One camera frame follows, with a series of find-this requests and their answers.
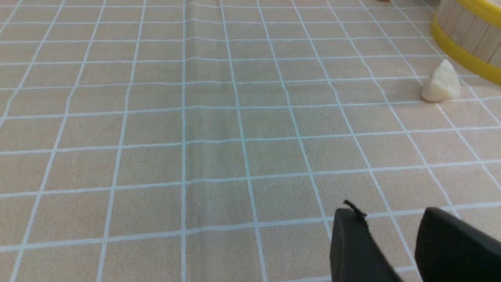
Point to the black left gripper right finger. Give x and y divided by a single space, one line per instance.
450 250

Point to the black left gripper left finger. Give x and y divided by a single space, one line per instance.
354 254

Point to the bamboo steamer tray yellow rim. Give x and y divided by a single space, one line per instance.
469 31

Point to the beige checkered tablecloth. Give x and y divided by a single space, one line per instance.
213 140

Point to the white dumpling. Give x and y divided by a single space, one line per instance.
443 84

